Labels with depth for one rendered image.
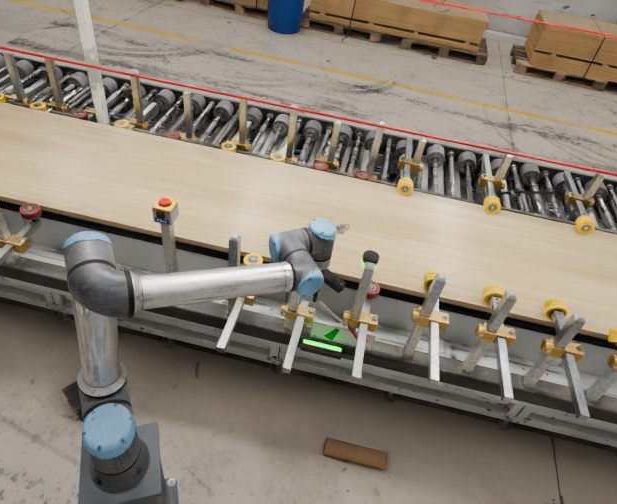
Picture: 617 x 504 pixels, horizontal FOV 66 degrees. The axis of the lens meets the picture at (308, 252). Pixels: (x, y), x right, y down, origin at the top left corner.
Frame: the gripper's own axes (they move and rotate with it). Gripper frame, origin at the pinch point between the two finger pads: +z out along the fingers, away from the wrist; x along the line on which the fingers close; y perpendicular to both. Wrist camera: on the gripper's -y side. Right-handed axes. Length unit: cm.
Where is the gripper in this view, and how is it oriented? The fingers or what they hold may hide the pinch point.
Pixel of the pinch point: (315, 302)
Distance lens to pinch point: 177.1
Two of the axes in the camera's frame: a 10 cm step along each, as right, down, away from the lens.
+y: -9.7, -2.2, 0.7
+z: -1.2, 7.3, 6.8
